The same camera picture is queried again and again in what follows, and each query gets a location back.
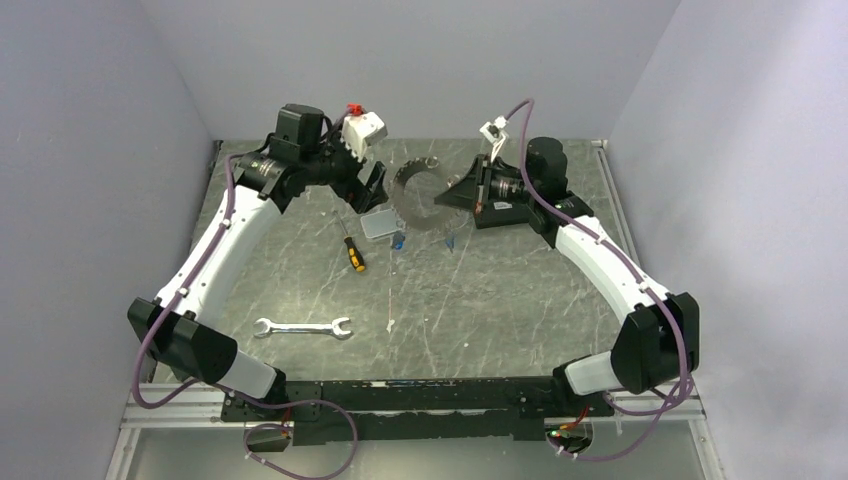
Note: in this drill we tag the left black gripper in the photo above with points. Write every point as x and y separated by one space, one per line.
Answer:
372 194

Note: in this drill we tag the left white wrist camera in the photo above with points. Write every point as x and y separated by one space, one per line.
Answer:
360 130

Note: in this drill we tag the silver open-end wrench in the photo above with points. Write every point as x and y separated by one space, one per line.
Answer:
264 327

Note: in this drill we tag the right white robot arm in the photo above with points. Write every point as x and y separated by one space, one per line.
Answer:
658 338

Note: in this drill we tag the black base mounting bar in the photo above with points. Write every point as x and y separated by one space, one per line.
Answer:
520 408

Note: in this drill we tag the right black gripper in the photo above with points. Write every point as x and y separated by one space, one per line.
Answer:
474 187

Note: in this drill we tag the black flat plate right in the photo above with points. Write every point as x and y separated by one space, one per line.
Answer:
499 214

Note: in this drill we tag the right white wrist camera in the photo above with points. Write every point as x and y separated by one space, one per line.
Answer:
496 134

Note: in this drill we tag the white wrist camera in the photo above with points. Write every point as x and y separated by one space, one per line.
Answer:
496 134
360 130

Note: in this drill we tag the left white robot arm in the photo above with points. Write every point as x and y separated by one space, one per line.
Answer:
177 327

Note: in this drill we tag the small grey white box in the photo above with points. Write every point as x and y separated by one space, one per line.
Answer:
379 224

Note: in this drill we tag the yellow black screwdriver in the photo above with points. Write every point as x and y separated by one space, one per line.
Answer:
355 257

